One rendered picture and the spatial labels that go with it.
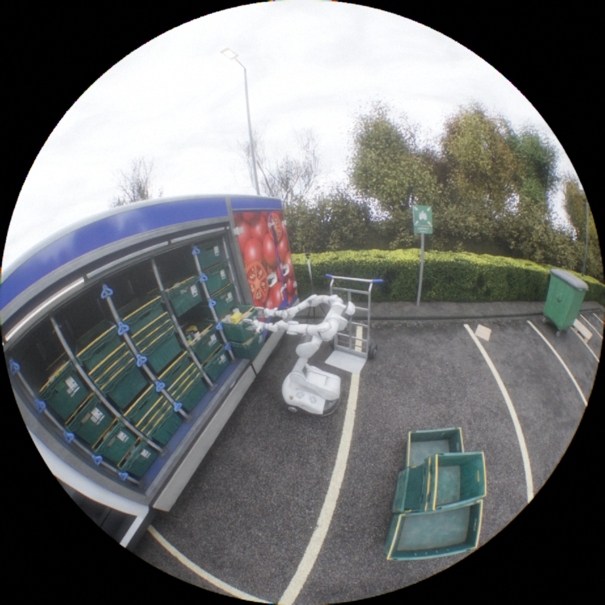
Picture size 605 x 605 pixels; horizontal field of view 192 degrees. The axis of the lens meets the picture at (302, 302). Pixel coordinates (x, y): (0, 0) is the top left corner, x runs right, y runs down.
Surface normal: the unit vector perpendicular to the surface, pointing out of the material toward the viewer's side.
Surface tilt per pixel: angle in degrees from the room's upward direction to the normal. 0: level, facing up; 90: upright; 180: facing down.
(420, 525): 21
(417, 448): 0
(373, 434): 0
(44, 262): 90
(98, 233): 90
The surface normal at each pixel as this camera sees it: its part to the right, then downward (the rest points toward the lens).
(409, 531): -0.47, -0.84
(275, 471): -0.15, -0.89
